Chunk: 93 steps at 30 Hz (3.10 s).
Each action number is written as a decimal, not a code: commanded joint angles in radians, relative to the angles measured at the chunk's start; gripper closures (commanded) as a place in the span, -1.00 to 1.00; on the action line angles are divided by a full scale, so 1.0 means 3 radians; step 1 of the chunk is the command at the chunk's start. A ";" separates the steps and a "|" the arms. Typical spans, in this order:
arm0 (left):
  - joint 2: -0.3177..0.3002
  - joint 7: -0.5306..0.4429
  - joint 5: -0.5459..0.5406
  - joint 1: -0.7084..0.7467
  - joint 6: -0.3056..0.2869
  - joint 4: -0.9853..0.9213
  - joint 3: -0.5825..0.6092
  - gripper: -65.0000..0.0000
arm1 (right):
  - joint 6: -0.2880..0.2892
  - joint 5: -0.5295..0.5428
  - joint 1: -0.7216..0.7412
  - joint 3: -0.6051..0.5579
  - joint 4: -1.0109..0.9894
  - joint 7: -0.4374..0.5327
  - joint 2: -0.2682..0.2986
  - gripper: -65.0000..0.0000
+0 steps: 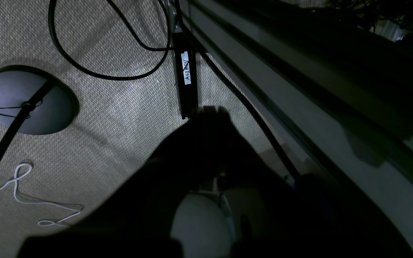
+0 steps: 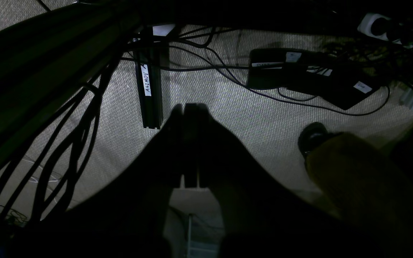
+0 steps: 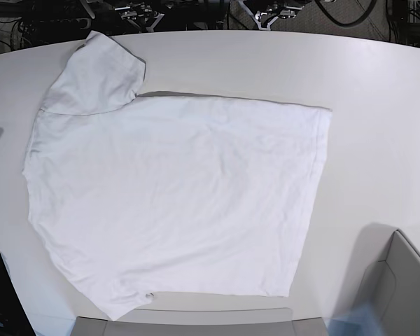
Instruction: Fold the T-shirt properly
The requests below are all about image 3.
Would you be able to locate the white T-shirt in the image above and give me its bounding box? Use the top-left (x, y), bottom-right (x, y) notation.
top-left (22, 31), bottom-right (332, 320)

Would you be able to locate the grey tray bottom edge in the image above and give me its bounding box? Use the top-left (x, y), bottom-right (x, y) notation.
top-left (71, 308), bottom-right (328, 335)

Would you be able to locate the grey cardboard box right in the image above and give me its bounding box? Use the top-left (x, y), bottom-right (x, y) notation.
top-left (355, 227), bottom-right (420, 336)

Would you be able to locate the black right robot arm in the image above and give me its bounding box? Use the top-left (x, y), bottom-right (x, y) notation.
top-left (114, 1), bottom-right (165, 32)

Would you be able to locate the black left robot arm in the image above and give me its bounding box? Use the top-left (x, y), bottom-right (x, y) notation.
top-left (238, 0), bottom-right (306, 31)

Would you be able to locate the black looping cable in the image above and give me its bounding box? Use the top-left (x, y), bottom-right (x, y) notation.
top-left (316, 0), bottom-right (379, 27)

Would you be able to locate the blue blurry object bottom right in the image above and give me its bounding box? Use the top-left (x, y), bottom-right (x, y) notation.
top-left (327, 304), bottom-right (384, 336)

